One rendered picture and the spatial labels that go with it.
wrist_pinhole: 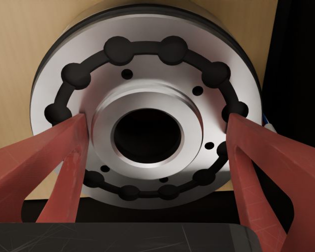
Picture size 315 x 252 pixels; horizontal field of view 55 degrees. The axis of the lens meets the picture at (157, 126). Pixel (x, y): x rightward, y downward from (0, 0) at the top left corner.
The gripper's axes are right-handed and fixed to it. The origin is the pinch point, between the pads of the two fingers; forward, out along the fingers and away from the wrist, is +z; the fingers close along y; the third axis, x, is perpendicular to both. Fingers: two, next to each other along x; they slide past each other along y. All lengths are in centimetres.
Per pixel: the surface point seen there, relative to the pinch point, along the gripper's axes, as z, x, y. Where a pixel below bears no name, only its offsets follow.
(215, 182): 0.9, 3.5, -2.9
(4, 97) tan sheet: 3.8, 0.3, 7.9
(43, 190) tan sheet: 3.7, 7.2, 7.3
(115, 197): 0.7, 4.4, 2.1
